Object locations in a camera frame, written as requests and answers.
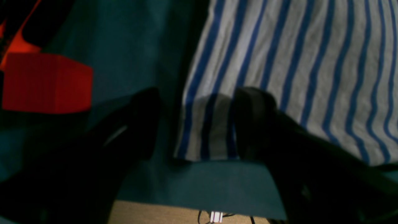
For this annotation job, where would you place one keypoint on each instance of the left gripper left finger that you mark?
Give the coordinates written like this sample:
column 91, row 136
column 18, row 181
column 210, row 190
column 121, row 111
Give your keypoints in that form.
column 78, row 183

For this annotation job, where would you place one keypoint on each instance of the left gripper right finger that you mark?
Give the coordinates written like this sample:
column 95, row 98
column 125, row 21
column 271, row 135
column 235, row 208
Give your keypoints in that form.
column 318, row 182

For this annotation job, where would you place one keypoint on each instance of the blue white striped T-shirt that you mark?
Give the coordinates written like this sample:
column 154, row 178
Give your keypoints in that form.
column 331, row 65

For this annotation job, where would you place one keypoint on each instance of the orange plastic block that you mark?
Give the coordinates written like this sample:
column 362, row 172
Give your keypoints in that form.
column 46, row 83

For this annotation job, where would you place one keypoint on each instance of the teal table cloth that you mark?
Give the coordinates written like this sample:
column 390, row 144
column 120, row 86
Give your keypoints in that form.
column 132, row 45

